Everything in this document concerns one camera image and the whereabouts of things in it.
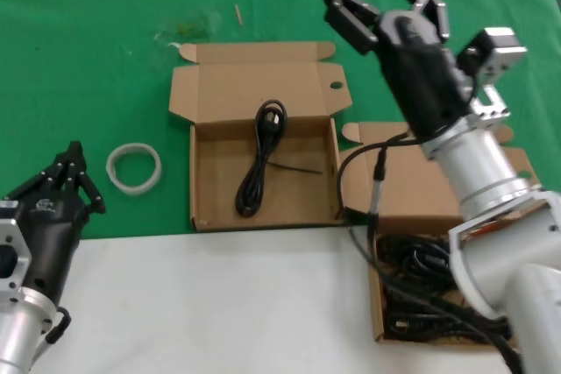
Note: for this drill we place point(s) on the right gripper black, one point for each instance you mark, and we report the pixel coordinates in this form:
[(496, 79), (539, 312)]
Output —
[(416, 72)]

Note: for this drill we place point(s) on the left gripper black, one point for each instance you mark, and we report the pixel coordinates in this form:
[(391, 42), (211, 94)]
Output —
[(48, 242)]

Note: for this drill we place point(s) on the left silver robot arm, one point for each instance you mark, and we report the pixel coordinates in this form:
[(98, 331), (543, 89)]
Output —
[(22, 330)]

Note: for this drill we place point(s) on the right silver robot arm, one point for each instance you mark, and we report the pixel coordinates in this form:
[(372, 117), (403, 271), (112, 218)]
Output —
[(495, 216)]

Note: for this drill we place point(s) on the large open cardboard box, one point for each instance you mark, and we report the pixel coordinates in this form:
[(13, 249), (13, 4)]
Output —
[(263, 85)]

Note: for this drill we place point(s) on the small open cardboard box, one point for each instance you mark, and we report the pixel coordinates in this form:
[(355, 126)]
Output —
[(407, 190)]

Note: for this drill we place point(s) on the translucent white tape roll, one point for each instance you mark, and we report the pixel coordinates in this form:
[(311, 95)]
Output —
[(131, 188)]

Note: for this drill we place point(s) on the green table cloth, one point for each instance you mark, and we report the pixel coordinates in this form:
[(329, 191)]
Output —
[(87, 63)]

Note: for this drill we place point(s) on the thin wooden stick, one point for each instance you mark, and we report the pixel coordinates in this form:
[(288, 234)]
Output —
[(238, 14)]

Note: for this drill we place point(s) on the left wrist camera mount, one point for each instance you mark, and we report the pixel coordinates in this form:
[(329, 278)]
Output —
[(13, 251)]

